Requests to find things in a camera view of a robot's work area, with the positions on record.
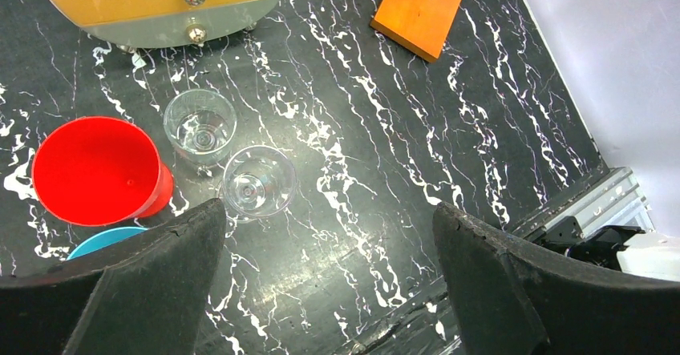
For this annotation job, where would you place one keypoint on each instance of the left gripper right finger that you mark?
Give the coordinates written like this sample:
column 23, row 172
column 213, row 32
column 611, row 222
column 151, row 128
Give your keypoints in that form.
column 511, row 296

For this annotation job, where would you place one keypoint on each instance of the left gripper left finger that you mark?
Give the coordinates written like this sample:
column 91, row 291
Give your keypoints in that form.
column 143, row 295

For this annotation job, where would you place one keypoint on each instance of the blue wine glass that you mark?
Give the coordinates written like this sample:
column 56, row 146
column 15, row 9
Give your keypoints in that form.
column 104, row 239

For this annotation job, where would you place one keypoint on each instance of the red wine glass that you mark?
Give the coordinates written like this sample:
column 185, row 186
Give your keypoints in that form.
column 96, row 171

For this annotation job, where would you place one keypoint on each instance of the clear wine glass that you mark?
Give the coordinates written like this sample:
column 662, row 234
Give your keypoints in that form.
column 258, row 182
column 200, row 125

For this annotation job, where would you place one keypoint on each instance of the clear wine glass front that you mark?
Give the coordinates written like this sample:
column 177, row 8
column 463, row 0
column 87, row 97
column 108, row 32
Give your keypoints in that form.
column 200, row 125

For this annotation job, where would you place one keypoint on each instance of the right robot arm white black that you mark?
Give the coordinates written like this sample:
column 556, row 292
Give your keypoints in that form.
column 627, row 249

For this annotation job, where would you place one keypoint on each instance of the wooden rack base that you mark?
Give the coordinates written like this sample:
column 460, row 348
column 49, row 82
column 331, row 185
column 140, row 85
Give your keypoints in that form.
column 421, row 26

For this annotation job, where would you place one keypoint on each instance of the round pastel drawer cabinet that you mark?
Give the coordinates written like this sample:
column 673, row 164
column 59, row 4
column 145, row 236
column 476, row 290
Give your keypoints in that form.
column 163, row 23

